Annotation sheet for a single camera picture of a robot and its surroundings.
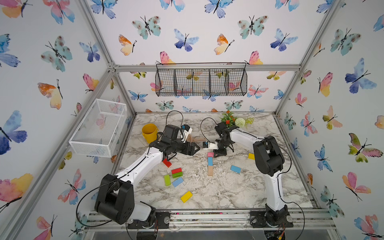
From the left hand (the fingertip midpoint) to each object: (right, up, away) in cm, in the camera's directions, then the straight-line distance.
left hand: (196, 146), depth 82 cm
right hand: (+14, -5, +16) cm, 21 cm away
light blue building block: (+9, -11, +11) cm, 18 cm away
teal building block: (+24, -15, +9) cm, 30 cm away
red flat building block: (-12, -16, +9) cm, 22 cm away
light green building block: (-16, -20, +4) cm, 26 cm away
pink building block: (+9, -7, +13) cm, 18 cm away
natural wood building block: (+9, -16, +9) cm, 20 cm away
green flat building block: (-11, -18, +6) cm, 22 cm away
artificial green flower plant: (+21, +15, +13) cm, 29 cm away
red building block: (-17, -12, +10) cm, 24 cm away
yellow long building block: (-5, -27, -1) cm, 28 cm away
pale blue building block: (-10, -21, +4) cm, 24 cm away
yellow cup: (-30, +7, +13) cm, 33 cm away
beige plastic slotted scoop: (-4, +2, +21) cm, 22 cm away
